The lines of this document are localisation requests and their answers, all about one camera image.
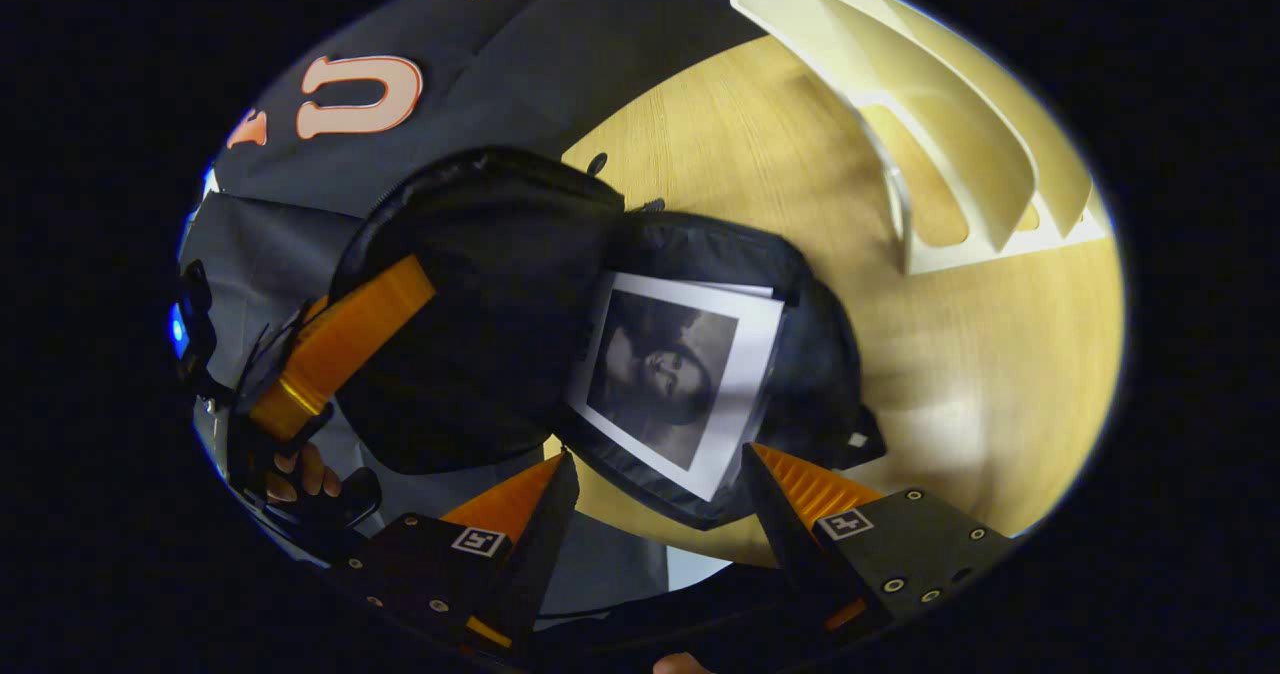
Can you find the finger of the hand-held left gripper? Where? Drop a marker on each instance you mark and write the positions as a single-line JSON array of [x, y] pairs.
[[340, 344]]

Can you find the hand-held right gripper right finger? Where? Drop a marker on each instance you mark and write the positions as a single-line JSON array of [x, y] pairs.
[[785, 544]]

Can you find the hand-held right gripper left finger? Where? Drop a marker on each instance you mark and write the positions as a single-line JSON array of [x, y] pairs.
[[545, 544]]

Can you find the black schoolbag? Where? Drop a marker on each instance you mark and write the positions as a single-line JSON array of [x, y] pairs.
[[480, 284]]

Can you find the portrait cover book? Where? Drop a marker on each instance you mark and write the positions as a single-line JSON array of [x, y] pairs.
[[745, 374]]

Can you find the white bookshelf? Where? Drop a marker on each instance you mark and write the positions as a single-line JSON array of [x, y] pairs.
[[930, 84]]

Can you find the black backdrop cloth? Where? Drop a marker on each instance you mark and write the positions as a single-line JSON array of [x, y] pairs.
[[520, 84]]

